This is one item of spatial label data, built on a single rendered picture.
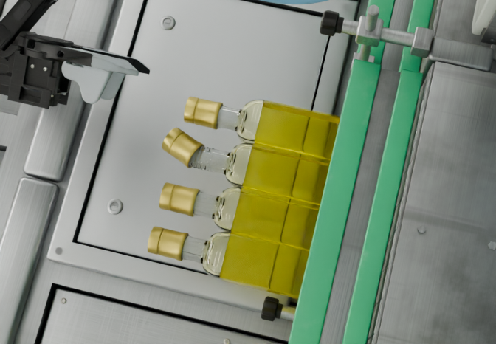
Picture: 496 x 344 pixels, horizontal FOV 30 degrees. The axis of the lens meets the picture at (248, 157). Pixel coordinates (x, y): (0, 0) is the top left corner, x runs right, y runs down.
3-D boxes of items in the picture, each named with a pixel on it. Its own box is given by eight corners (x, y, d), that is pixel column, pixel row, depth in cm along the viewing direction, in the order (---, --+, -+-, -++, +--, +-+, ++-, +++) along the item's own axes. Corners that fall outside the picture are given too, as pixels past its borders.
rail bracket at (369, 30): (420, 66, 114) (321, 44, 116) (441, 9, 98) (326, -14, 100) (415, 88, 114) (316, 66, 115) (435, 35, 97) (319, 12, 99)
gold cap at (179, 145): (207, 149, 119) (180, 131, 120) (202, 141, 116) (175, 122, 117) (190, 171, 119) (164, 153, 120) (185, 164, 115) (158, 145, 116)
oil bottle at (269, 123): (404, 142, 120) (244, 107, 122) (410, 130, 114) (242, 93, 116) (395, 184, 118) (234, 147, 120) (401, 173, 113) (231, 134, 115)
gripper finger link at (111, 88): (143, 105, 119) (71, 91, 118) (151, 60, 118) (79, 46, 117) (142, 108, 116) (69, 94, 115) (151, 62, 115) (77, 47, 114)
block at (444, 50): (480, 71, 112) (422, 59, 113) (496, 42, 103) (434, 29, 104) (474, 99, 111) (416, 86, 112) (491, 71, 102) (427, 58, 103)
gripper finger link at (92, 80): (131, 112, 110) (65, 95, 113) (141, 63, 109) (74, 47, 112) (119, 113, 107) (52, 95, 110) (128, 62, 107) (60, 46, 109)
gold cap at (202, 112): (224, 108, 121) (191, 100, 121) (222, 99, 117) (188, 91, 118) (217, 133, 120) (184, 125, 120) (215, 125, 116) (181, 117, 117)
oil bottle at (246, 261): (377, 272, 115) (211, 233, 117) (381, 266, 110) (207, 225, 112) (367, 317, 114) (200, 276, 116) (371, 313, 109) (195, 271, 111)
